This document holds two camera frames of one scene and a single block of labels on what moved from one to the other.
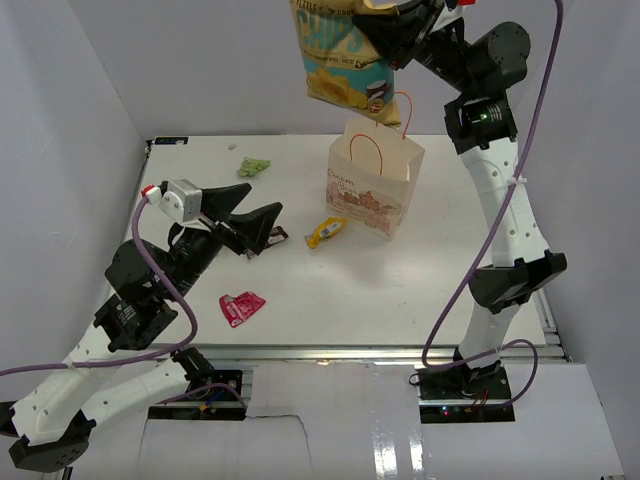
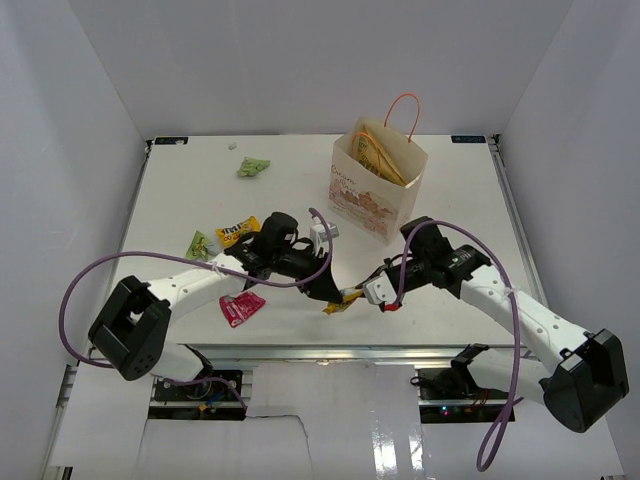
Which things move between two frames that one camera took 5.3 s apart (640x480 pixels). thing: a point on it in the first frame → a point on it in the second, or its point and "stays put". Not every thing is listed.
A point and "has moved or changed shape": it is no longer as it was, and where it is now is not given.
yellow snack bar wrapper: [324, 230] has moved or changed shape
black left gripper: [253, 226] → [323, 289]
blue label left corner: [171, 140] stays put
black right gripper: [405, 35] → [375, 274]
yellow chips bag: [340, 64] → [370, 155]
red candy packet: [237, 309] stays put
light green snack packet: [250, 166] stays put
